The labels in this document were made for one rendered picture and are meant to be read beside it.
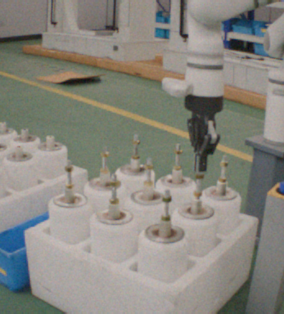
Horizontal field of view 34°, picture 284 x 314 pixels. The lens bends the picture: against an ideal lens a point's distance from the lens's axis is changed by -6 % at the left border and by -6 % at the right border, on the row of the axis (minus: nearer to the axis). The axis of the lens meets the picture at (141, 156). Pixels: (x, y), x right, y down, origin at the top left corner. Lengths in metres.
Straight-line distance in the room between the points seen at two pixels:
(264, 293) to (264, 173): 0.41
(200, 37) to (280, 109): 0.48
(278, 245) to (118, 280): 0.33
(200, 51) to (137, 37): 3.50
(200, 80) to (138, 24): 3.50
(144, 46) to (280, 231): 3.58
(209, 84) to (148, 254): 0.33
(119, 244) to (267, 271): 0.32
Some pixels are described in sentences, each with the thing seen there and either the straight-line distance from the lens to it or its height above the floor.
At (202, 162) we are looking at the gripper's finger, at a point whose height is 0.36.
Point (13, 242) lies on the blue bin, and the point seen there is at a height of 0.08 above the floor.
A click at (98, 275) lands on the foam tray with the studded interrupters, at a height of 0.16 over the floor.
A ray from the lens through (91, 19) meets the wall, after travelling 8.35.
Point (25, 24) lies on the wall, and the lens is 7.73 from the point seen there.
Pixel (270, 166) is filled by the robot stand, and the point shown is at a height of 0.25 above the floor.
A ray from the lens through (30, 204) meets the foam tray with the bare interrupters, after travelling 1.27.
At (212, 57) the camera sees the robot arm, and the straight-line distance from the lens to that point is 0.88.
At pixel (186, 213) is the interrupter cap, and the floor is 0.25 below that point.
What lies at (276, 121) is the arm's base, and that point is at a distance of 1.31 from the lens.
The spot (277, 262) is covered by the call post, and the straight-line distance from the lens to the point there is 1.01.
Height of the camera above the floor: 0.68
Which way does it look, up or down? 19 degrees down
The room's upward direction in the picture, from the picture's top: 2 degrees clockwise
